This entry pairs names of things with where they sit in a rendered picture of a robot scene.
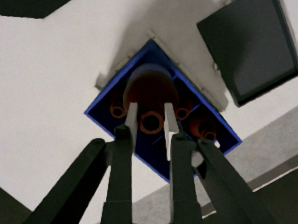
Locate blue crate with dividers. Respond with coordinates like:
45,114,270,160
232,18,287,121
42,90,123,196
93,40,243,184

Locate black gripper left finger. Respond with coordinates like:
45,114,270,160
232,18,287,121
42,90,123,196
22,103,138,224

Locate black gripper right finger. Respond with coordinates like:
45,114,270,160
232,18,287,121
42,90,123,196
164,103,280,224

